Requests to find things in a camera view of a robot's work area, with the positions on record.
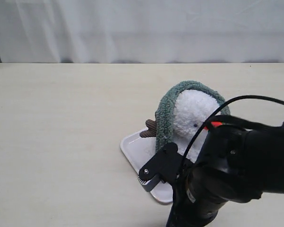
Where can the white rectangular plastic tray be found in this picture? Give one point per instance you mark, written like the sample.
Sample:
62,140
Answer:
138,151

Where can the green knitted scarf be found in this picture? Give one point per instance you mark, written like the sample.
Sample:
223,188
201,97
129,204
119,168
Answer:
164,114

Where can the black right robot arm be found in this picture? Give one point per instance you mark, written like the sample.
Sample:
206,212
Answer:
263,158

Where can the white plush snowman toy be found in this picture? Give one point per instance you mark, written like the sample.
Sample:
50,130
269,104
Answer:
191,109

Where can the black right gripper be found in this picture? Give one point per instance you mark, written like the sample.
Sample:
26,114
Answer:
218,171

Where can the white backdrop curtain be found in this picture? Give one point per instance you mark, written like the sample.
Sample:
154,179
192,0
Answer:
143,31

